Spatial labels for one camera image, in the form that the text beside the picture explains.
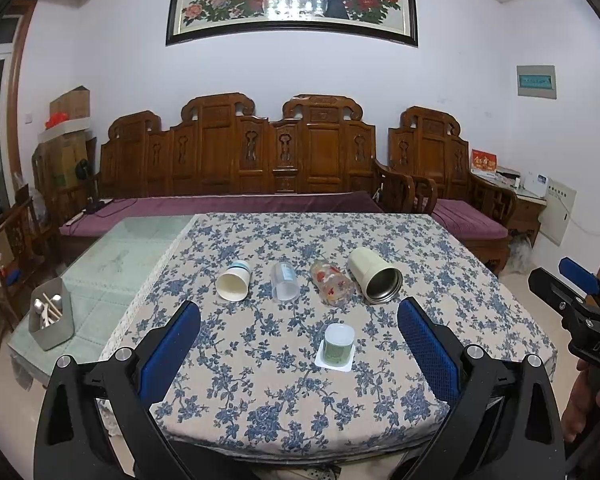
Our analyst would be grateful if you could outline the short purple seat cushion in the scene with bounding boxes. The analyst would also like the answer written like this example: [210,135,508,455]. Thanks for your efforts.
[431,198,510,242]

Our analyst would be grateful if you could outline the wooden chopsticks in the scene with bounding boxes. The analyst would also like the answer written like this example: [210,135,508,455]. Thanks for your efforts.
[44,293,67,322]

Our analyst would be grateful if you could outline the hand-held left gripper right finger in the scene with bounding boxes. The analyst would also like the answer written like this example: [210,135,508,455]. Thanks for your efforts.
[396,296,566,480]

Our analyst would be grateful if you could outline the red desk calendar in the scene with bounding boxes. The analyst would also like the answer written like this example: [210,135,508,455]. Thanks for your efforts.
[471,149,499,172]

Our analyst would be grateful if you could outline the blue floral tablecloth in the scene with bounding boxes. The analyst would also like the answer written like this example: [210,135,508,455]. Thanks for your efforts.
[97,212,558,463]

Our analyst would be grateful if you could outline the long purple seat cushion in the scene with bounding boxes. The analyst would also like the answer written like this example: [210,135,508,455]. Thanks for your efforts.
[59,191,384,239]

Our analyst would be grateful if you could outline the metal cutlery holder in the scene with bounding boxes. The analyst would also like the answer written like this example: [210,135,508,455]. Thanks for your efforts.
[28,276,76,352]

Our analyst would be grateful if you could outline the beige wall panel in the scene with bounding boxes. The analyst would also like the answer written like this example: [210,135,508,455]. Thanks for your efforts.
[537,178,578,247]

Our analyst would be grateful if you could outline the wooden side table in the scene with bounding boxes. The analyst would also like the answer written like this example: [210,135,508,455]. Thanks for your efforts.
[472,170,548,250]

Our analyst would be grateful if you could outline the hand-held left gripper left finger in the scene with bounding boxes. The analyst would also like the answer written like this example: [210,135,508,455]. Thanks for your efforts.
[34,300,203,480]

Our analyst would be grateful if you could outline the black desk fan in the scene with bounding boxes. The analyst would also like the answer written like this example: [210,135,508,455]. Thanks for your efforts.
[75,158,107,212]

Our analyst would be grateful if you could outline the green glass-top table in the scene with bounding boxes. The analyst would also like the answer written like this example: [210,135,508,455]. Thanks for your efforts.
[7,214,196,392]

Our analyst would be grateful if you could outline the person's right hand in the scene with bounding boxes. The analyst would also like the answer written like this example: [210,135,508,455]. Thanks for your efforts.
[561,367,600,443]

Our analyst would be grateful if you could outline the fish print glass cup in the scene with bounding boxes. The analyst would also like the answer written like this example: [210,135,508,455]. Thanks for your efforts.
[310,259,356,307]

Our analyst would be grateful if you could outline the wooden chair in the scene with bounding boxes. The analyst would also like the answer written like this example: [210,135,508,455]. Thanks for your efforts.
[0,197,57,357]

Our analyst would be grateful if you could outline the cream steel tumbler cup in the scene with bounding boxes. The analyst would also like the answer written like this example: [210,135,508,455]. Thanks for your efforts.
[347,246,404,306]

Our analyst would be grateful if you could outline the grey wall electrical box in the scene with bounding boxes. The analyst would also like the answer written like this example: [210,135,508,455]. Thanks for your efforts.
[516,64,558,101]

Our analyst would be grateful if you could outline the small cardboard box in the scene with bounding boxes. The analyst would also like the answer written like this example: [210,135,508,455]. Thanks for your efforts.
[49,85,91,122]

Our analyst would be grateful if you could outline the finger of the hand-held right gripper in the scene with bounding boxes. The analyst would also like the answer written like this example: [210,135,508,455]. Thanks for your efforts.
[528,267,588,333]
[558,256,600,307]

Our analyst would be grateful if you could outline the wooden door frame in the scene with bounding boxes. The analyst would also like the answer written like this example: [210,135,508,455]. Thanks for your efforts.
[5,0,39,187]

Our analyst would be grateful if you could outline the carved wooden armchair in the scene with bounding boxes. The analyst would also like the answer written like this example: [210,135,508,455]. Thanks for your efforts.
[387,106,514,277]

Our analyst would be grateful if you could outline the clear plastic cup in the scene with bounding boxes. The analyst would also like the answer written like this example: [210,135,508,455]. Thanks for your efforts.
[270,260,301,304]

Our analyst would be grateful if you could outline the framed floral painting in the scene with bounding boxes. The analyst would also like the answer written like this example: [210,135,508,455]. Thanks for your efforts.
[165,0,420,48]

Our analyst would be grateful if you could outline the white paper cup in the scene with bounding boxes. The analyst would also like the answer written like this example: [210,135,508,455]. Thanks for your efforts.
[215,260,251,304]

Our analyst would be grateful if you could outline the carved wooden sofa bench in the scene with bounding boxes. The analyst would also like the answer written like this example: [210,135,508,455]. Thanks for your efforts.
[95,92,417,217]

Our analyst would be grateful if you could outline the green plastic cup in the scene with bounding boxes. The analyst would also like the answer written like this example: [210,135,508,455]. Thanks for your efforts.
[314,323,357,373]

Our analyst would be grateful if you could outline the large cardboard box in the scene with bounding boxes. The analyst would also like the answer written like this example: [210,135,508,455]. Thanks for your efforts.
[34,129,99,202]

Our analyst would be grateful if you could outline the clear plastic bag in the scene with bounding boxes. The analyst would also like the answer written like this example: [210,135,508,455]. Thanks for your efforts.
[507,233,534,275]

